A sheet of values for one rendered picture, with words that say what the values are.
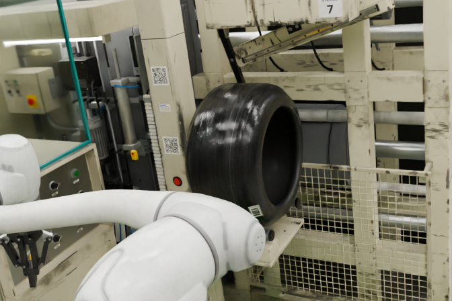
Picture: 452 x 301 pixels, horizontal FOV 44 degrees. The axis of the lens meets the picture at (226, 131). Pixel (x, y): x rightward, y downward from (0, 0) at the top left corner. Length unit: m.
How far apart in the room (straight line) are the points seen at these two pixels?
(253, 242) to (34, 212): 0.44
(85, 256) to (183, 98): 0.75
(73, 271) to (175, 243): 1.52
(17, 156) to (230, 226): 0.57
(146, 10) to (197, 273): 1.48
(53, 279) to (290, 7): 1.35
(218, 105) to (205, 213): 1.18
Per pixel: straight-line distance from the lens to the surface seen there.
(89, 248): 2.37
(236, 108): 1.99
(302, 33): 2.32
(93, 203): 1.08
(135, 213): 1.02
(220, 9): 2.30
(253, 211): 2.01
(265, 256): 2.17
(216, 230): 0.87
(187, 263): 0.82
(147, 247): 0.81
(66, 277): 2.30
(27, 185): 1.32
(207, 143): 1.98
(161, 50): 2.17
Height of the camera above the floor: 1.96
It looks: 18 degrees down
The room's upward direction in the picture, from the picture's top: 8 degrees counter-clockwise
